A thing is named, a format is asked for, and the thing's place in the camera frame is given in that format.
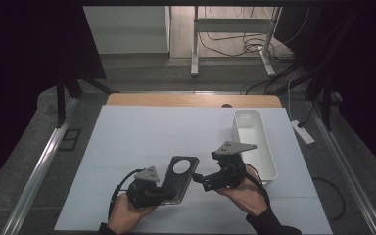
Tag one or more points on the black curtain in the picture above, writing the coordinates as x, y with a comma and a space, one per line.
359, 65
29, 65

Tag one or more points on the white cabinet panel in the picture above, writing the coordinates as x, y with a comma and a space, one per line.
127, 29

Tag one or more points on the person's right hand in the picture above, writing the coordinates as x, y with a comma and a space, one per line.
248, 196

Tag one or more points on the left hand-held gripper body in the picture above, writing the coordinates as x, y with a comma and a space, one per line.
143, 192

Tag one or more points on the metal floor rail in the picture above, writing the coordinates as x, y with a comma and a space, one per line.
349, 176
36, 176

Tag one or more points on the white desk frame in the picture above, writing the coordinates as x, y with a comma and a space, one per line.
231, 25

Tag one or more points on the white plastic bin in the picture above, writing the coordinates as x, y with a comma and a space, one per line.
254, 130

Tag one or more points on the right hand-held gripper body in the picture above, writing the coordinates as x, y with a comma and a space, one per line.
231, 148

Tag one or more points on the person's left hand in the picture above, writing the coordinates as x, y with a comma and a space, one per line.
124, 215

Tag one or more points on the black stand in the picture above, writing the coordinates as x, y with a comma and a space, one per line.
60, 101
327, 104

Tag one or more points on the white power strip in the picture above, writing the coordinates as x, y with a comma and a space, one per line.
303, 132

